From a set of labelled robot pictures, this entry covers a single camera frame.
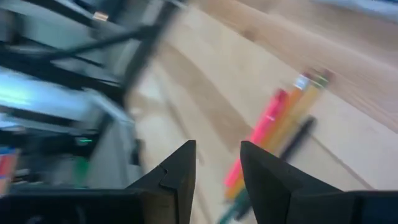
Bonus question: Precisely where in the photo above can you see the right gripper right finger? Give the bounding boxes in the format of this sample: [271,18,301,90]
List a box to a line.
[240,140,398,224]

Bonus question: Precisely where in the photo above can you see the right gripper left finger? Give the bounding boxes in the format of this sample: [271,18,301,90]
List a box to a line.
[0,139,197,224]

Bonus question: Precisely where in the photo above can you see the dark green crayon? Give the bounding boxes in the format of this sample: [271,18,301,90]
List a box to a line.
[219,186,251,224]

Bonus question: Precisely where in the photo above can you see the black marker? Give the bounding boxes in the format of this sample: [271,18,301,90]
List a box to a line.
[278,115,317,163]

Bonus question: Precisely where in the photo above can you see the pink highlighter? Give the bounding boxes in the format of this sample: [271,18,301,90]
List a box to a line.
[223,88,290,188]

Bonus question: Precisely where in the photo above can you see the orange pencil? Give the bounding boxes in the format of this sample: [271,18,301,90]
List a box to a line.
[225,73,312,200]

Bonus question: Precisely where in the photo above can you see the red and white packet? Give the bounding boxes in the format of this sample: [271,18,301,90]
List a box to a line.
[0,147,18,195]

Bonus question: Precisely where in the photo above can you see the black aluminium table frame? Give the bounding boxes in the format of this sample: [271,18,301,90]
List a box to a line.
[0,0,189,108]

